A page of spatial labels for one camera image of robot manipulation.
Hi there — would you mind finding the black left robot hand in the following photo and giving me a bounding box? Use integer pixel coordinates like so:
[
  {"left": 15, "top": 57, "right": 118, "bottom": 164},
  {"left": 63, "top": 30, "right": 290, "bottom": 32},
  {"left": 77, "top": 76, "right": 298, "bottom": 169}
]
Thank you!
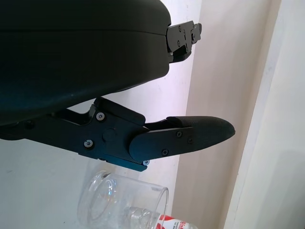
[{"left": 0, "top": 0, "right": 236, "bottom": 172}]

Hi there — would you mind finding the clear plastic water bottle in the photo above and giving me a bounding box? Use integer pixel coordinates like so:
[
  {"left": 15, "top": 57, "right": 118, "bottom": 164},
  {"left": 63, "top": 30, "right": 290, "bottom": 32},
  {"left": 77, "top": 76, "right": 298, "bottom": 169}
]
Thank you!
[{"left": 130, "top": 206, "right": 198, "bottom": 229}]

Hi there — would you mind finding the clear plastic cup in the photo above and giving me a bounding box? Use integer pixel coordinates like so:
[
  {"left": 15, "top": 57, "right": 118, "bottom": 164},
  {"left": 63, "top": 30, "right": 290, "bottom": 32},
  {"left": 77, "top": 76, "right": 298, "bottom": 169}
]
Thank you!
[{"left": 77, "top": 169, "right": 170, "bottom": 229}]

